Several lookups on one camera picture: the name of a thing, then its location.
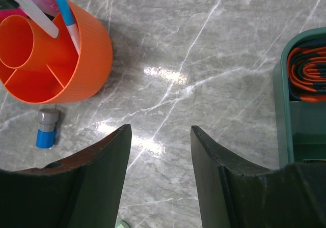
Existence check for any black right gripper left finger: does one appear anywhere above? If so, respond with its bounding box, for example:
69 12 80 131
1 124 132 227

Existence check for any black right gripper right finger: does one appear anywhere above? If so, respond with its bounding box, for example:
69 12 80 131
191 126 325 227

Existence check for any white blue marker pen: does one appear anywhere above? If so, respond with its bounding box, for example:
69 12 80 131
55 0 80 54

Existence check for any white green marker pen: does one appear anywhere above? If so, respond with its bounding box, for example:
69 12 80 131
15 0 59 38

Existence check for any pink black highlighter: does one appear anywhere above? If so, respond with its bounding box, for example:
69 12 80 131
0 8 27 19

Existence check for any mint green highlighter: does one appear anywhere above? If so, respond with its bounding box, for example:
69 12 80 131
115 220 130 228

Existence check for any green compartment tray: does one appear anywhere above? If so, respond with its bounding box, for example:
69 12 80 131
273 27 325 167

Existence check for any orange round desk organizer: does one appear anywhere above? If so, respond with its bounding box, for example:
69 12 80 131
1 2 113 104

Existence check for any orange black rolled ribbon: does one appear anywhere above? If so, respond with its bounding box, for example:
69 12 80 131
286 38 325 103

